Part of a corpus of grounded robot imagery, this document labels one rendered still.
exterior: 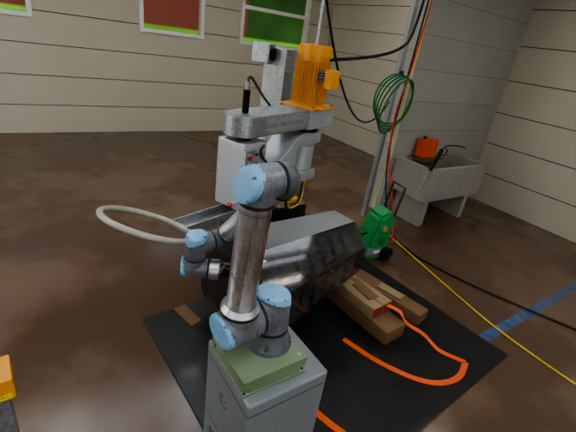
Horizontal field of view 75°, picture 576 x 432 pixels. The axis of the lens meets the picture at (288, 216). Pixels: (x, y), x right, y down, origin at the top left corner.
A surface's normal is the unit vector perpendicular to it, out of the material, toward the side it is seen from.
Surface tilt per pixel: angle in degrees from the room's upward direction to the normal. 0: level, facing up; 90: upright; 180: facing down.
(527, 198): 90
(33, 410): 0
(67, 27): 90
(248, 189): 83
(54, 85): 90
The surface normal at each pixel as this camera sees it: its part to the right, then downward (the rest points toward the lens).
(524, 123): -0.83, 0.14
